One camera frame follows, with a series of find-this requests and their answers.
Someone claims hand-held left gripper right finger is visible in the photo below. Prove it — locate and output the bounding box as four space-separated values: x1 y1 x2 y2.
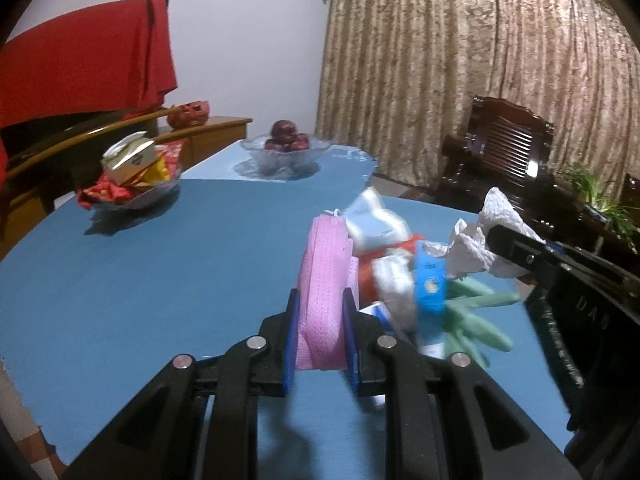
341 287 583 480

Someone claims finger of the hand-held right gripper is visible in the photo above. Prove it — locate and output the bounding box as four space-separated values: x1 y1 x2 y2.
545 241 640 291
486 224 565 286

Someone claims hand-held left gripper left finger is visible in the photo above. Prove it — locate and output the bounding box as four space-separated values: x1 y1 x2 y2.
64 287 301 480

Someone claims white paper towel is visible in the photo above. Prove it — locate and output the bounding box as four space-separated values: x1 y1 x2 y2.
447 187 546 281

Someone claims green rubber glove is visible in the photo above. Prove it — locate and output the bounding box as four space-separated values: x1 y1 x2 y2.
440 277 521 367

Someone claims dark wooden side table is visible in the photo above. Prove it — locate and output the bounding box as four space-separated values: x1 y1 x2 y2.
522 175 640 266

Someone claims green potted plant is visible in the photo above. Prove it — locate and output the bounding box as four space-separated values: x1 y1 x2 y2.
559 162 639 247

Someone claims blue and white tube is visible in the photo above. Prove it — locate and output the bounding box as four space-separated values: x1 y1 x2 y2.
412 240 448 357

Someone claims dark wooden armchair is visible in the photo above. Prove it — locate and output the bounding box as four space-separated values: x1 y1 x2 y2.
440 95 557 213

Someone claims blue tablecloth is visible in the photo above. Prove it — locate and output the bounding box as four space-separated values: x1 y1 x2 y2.
0 140 572 467

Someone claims glass fruit bowl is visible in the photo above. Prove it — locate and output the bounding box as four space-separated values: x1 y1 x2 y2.
240 132 331 179

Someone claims glass snack bowl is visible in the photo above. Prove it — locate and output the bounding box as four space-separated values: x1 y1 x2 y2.
82 170 182 212

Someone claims wooden sideboard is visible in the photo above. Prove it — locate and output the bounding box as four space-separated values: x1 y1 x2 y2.
170 116 253 167

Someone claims patterned beige curtain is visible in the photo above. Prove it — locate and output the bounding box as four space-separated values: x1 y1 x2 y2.
315 0 640 211

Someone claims red snack packet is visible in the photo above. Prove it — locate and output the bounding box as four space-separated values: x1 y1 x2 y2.
76 184 137 207
159 142 185 172

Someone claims white and gold carton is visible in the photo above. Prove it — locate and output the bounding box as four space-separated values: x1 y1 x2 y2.
101 131 157 187

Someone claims red plastic bag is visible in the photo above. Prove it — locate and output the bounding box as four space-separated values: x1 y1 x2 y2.
166 100 211 130

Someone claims red cloth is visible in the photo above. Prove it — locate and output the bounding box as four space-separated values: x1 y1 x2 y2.
0 0 179 129

